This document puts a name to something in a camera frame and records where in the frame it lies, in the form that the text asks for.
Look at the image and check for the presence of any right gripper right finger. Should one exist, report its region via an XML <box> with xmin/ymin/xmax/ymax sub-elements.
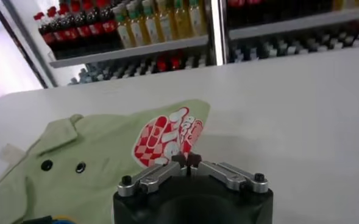
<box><xmin>187</xmin><ymin>153</ymin><xmax>269</xmax><ymax>194</ymax></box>

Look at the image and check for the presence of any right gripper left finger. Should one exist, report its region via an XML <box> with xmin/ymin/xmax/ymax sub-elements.
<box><xmin>116</xmin><ymin>153</ymin><xmax>188</xmax><ymax>198</ymax></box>

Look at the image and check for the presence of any light green polo shirt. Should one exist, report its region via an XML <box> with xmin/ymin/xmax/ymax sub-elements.
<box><xmin>0</xmin><ymin>99</ymin><xmax>211</xmax><ymax>224</ymax></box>

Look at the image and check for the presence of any red cap cola bottle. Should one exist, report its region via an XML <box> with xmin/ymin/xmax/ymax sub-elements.
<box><xmin>59</xmin><ymin>3</ymin><xmax>80</xmax><ymax>57</ymax></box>
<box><xmin>46</xmin><ymin>8</ymin><xmax>69</xmax><ymax>58</ymax></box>
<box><xmin>96</xmin><ymin>0</ymin><xmax>119</xmax><ymax>51</ymax></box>
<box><xmin>71</xmin><ymin>1</ymin><xmax>91</xmax><ymax>55</ymax></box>
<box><xmin>170</xmin><ymin>54</ymin><xmax>182</xmax><ymax>70</ymax></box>
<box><xmin>34</xmin><ymin>12</ymin><xmax>57</xmax><ymax>60</ymax></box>
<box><xmin>156</xmin><ymin>56</ymin><xmax>168</xmax><ymax>72</ymax></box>
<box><xmin>83</xmin><ymin>0</ymin><xmax>104</xmax><ymax>52</ymax></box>

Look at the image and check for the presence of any grey metal shelving unit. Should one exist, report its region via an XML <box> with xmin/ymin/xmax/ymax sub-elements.
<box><xmin>218</xmin><ymin>0</ymin><xmax>359</xmax><ymax>63</ymax></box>
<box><xmin>34</xmin><ymin>0</ymin><xmax>226</xmax><ymax>86</ymax></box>

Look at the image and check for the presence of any yellow juice bottle green label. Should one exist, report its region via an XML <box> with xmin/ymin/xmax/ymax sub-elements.
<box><xmin>112</xmin><ymin>5</ymin><xmax>134</xmax><ymax>49</ymax></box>
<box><xmin>156</xmin><ymin>0</ymin><xmax>176</xmax><ymax>43</ymax></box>
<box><xmin>126</xmin><ymin>2</ymin><xmax>148</xmax><ymax>46</ymax></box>
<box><xmin>188</xmin><ymin>0</ymin><xmax>209</xmax><ymax>37</ymax></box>
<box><xmin>141</xmin><ymin>0</ymin><xmax>162</xmax><ymax>44</ymax></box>
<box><xmin>172</xmin><ymin>0</ymin><xmax>192</xmax><ymax>40</ymax></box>

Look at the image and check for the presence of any black window frame post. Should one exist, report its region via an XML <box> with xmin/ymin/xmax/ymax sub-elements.
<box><xmin>0</xmin><ymin>0</ymin><xmax>49</xmax><ymax>89</ymax></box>

